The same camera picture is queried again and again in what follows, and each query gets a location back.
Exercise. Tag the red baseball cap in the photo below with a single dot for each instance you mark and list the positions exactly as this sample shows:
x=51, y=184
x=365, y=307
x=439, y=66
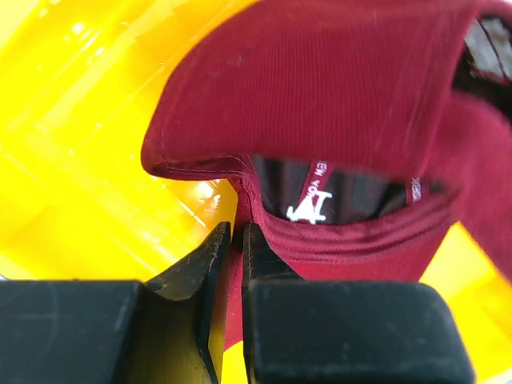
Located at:
x=354, y=132

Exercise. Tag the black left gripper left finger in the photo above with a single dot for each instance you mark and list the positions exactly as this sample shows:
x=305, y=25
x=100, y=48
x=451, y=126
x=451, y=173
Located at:
x=170, y=329

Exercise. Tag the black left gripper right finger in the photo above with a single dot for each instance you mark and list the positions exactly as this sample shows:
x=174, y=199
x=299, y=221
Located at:
x=299, y=331

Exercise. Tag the yellow plastic tray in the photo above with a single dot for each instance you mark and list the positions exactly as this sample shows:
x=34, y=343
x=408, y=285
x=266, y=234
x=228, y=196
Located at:
x=80, y=82

